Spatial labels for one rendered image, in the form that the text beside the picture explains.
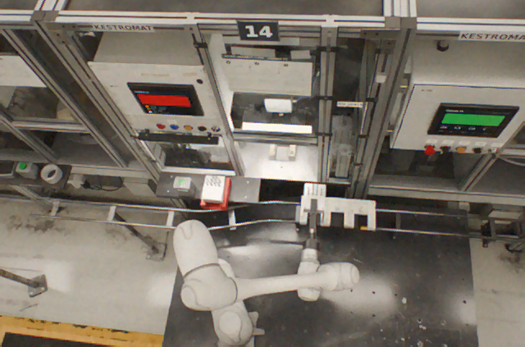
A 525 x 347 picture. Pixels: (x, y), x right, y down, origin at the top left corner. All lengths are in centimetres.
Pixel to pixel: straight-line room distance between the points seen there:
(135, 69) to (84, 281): 208
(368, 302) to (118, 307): 170
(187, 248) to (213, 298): 19
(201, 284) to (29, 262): 227
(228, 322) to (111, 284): 141
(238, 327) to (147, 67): 117
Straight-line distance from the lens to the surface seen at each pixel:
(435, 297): 245
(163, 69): 160
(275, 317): 236
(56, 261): 357
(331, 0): 144
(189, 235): 162
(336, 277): 185
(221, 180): 223
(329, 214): 226
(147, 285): 325
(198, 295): 154
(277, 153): 236
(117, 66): 167
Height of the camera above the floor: 302
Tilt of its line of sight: 62 degrees down
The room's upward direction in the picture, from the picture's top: 12 degrees counter-clockwise
